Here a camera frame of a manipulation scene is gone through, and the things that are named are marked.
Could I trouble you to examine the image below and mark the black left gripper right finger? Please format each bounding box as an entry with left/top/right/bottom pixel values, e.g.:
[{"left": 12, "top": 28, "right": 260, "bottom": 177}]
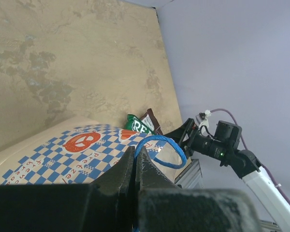
[{"left": 135, "top": 148, "right": 260, "bottom": 232}]

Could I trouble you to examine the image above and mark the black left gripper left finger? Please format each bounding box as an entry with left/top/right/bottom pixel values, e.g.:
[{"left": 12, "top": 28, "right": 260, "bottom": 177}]
[{"left": 0, "top": 147, "right": 135, "bottom": 232}]

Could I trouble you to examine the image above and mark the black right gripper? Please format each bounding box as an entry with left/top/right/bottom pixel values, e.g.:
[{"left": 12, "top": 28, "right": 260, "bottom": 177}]
[{"left": 164, "top": 117, "right": 228, "bottom": 165}]

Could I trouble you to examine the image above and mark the brown chips bag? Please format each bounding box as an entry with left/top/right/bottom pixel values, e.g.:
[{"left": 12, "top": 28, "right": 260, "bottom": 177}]
[{"left": 140, "top": 108, "right": 163, "bottom": 135}]

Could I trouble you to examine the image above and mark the green chips bag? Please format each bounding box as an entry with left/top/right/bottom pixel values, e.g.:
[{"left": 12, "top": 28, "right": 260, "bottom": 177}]
[{"left": 124, "top": 114, "right": 155, "bottom": 135}]

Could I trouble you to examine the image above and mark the blue checkered paper bag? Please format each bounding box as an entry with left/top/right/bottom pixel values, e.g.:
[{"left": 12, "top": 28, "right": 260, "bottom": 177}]
[{"left": 0, "top": 116, "right": 190, "bottom": 187}]

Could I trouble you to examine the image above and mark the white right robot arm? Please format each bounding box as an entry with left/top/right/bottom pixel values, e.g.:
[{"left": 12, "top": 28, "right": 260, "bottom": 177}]
[{"left": 165, "top": 118, "right": 290, "bottom": 232}]

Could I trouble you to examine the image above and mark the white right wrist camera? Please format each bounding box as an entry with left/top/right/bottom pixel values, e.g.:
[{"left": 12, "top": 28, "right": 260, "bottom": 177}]
[{"left": 196, "top": 110, "right": 211, "bottom": 127}]

